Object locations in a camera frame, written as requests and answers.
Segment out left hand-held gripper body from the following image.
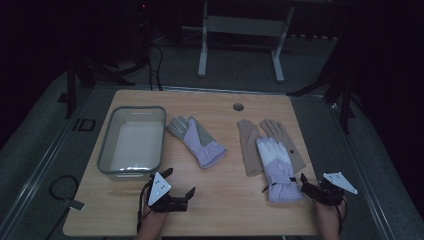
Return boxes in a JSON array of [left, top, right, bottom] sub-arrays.
[[146, 171, 190, 214]]

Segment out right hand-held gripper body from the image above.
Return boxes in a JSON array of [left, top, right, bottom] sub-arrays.
[[300, 171, 359, 207]]

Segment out purple glove with white fingers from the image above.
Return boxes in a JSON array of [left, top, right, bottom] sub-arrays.
[[255, 135, 304, 203]]

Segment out purple glove with grey palm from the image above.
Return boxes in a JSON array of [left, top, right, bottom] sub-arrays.
[[166, 115, 229, 169]]

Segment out grey plastic bin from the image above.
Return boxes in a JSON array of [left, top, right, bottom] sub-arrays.
[[96, 105, 167, 181]]

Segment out plain beige glove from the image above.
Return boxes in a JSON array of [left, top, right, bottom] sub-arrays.
[[237, 118, 265, 177]]

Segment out person's left hand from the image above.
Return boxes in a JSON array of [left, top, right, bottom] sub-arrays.
[[140, 199, 170, 229]]

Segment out beige glove with dark button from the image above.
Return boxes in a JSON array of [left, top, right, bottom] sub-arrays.
[[259, 118, 307, 174]]

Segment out black stand with angled legs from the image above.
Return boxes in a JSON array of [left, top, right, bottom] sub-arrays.
[[287, 33, 360, 135]]

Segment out grey tape piece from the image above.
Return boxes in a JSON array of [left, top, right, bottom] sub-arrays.
[[62, 198, 86, 212]]

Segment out black rectangular floor marker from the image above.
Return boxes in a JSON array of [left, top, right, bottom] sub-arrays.
[[71, 117, 97, 133]]

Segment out black tripod stand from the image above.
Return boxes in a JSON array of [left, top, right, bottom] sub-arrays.
[[57, 0, 152, 120]]

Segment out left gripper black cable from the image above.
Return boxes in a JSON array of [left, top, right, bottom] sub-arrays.
[[136, 181, 156, 234]]

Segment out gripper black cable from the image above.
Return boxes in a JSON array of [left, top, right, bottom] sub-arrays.
[[335, 196, 349, 236], [136, 181, 156, 234]]

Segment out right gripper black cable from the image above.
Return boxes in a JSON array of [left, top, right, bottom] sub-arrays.
[[335, 196, 349, 236]]

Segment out black cable loop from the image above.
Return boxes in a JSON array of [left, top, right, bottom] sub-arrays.
[[44, 174, 80, 240]]

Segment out black hanging cables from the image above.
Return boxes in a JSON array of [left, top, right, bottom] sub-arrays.
[[146, 42, 165, 92]]

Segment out white metal stand frame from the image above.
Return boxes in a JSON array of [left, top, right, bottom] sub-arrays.
[[197, 0, 296, 84]]

